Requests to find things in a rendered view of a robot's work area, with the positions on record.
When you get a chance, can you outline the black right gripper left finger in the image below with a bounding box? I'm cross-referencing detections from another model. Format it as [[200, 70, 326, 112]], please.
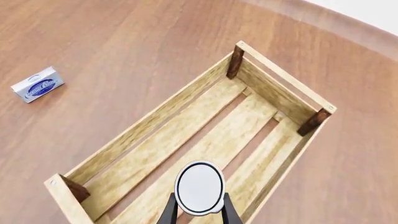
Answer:
[[158, 192, 181, 224]]

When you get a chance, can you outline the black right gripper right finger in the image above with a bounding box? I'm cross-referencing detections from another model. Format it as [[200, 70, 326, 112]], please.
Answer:
[[219, 192, 244, 224]]

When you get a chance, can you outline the wooden slat tray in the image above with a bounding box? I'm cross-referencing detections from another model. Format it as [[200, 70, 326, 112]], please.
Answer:
[[43, 40, 338, 224]]

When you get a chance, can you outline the silver blue printed box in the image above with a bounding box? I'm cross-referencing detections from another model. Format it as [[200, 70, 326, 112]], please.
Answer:
[[10, 65, 65, 105]]

